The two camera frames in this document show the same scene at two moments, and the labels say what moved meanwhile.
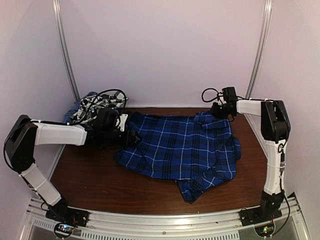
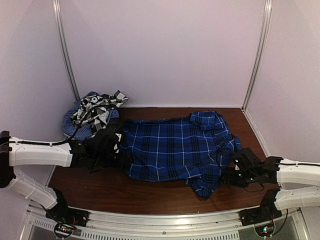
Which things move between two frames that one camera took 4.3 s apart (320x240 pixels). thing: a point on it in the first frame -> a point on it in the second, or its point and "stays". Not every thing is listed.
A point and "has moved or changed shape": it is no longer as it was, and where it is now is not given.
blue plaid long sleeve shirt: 198,151 has moved or changed shape
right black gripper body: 220,111 -> 244,179
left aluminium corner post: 57,12 stays
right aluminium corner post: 261,46 stays
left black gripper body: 124,141 -> 122,162
